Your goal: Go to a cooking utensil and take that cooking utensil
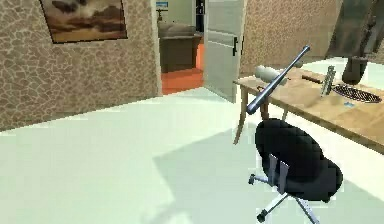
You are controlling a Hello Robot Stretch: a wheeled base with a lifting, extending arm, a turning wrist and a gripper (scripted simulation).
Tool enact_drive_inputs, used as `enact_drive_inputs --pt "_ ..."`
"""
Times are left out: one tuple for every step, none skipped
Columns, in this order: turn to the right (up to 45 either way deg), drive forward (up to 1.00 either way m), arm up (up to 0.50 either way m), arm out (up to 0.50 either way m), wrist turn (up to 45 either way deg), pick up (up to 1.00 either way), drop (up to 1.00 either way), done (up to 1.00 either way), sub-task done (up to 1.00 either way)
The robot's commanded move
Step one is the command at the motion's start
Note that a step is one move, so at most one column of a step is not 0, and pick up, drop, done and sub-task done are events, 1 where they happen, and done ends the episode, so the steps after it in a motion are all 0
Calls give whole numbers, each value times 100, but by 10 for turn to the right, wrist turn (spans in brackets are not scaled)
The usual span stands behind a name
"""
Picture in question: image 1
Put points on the brown sofa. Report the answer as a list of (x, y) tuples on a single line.
[(178, 45)]

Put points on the white room door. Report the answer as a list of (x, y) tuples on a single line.
[(221, 50)]

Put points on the grey cylinder bottle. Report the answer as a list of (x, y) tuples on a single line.
[(266, 74)]

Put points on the dark blue baseball bat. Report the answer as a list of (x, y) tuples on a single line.
[(276, 80)]

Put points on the black office chair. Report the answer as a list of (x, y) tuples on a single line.
[(296, 160)]

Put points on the wooden table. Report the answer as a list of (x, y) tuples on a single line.
[(330, 106)]

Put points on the silver grey upright object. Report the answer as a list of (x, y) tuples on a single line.
[(327, 81)]

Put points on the brown framed landscape picture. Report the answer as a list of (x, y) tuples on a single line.
[(87, 20)]

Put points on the small blue card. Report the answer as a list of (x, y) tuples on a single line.
[(349, 105)]

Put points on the black tennis racket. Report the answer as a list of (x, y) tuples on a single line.
[(353, 91)]

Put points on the blue framed wall picture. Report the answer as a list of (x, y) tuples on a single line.
[(162, 4)]

